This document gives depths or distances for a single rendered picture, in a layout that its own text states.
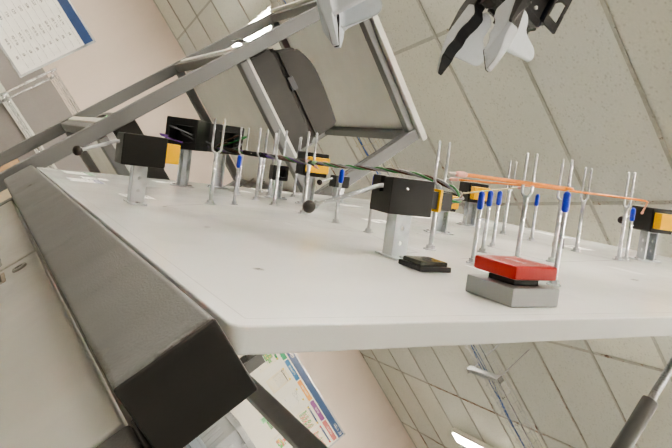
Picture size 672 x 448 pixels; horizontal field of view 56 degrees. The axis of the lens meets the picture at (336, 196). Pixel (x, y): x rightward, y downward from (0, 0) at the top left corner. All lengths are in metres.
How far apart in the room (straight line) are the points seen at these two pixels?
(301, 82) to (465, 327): 1.43
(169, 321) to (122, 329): 0.04
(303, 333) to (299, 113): 1.47
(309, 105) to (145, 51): 6.61
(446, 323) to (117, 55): 7.96
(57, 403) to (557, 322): 0.37
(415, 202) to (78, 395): 0.39
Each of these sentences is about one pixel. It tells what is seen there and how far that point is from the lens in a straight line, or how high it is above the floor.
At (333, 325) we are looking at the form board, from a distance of 0.40.
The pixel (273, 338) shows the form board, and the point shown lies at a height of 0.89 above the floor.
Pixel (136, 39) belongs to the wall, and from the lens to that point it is 8.40.
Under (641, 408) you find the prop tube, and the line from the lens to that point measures 0.97.
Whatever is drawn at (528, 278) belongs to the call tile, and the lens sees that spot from 0.55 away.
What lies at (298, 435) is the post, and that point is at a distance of 1.26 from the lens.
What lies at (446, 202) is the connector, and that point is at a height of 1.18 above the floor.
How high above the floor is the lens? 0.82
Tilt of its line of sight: 22 degrees up
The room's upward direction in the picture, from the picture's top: 56 degrees clockwise
